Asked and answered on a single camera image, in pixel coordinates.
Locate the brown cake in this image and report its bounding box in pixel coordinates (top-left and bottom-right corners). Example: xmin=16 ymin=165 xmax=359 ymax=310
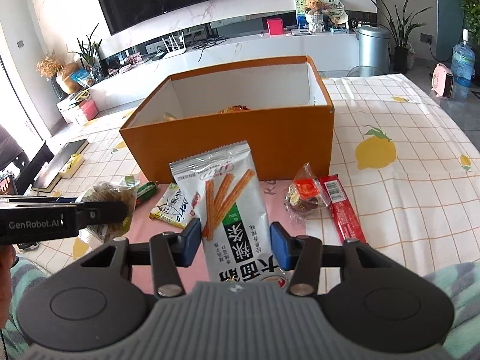
xmin=78 ymin=175 xmax=138 ymax=243

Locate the yellow white America packet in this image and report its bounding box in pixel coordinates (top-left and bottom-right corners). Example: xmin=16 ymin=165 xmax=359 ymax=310
xmin=149 ymin=183 xmax=195 ymax=229

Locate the red wafer bar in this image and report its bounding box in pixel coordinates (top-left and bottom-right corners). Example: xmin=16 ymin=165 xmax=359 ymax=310
xmin=320 ymin=175 xmax=367 ymax=243

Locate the clear chocolate candy pack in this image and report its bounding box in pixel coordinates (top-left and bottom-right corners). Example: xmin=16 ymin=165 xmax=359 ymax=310
xmin=285 ymin=163 xmax=330 ymax=220

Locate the green sausage stick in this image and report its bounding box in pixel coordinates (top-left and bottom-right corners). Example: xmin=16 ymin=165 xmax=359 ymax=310
xmin=135 ymin=181 xmax=158 ymax=206

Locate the silver spicy strip packet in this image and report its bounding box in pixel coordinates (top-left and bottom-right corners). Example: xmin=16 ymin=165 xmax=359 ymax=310
xmin=170 ymin=141 xmax=289 ymax=289

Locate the red chip bag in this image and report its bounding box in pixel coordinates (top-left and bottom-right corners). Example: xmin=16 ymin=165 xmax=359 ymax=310
xmin=219 ymin=105 xmax=249 ymax=114

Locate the yellow chip bag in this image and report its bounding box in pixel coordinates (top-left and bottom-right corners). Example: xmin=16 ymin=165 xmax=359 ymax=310
xmin=163 ymin=111 xmax=176 ymax=121

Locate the black book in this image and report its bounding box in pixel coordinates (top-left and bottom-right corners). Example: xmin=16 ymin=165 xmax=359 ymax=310
xmin=32 ymin=139 xmax=88 ymax=193

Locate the pink placemat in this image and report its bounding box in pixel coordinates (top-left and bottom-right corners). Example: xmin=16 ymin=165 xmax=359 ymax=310
xmin=121 ymin=171 xmax=308 ymax=295

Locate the pink storage box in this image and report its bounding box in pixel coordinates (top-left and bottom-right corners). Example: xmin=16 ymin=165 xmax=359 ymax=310
xmin=56 ymin=97 xmax=98 ymax=126

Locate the white tv cabinet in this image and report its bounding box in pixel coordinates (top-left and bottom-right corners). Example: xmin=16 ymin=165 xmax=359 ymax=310
xmin=89 ymin=33 xmax=360 ymax=111

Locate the lemon print tablecloth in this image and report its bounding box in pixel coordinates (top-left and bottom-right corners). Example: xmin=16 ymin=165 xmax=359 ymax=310
xmin=20 ymin=74 xmax=479 ymax=275

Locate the orange cardboard box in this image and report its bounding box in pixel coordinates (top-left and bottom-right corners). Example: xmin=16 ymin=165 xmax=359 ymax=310
xmin=120 ymin=55 xmax=335 ymax=183

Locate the tan vase with dried flowers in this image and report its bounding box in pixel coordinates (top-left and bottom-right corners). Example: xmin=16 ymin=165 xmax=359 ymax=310
xmin=36 ymin=54 xmax=82 ymax=95

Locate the glass vase plant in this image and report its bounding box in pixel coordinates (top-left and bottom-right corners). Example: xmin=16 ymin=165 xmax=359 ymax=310
xmin=70 ymin=24 xmax=104 ymax=83

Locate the striped teal towel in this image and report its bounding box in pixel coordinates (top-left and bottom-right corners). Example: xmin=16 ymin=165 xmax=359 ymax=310
xmin=0 ymin=254 xmax=480 ymax=360

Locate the white router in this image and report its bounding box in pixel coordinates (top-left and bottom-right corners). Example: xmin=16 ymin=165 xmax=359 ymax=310
xmin=162 ymin=31 xmax=187 ymax=59

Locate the pink small heater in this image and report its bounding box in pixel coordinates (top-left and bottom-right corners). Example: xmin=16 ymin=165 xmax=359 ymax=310
xmin=432 ymin=63 xmax=454 ymax=98

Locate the silver trash can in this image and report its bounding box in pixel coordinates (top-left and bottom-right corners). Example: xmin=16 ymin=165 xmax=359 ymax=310
xmin=356 ymin=25 xmax=391 ymax=74

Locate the red box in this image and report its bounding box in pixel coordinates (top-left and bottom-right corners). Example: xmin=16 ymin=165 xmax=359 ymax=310
xmin=267 ymin=18 xmax=284 ymax=36

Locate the teddy bear in pot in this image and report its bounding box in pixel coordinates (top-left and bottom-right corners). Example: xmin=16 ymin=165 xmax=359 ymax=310
xmin=305 ymin=0 xmax=325 ymax=33

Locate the potted green plant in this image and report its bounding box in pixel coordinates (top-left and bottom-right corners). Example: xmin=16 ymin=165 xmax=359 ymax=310
xmin=369 ymin=0 xmax=432 ymax=73

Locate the blue water jug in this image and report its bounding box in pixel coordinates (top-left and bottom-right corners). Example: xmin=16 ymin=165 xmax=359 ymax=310
xmin=451 ymin=28 xmax=475 ymax=87

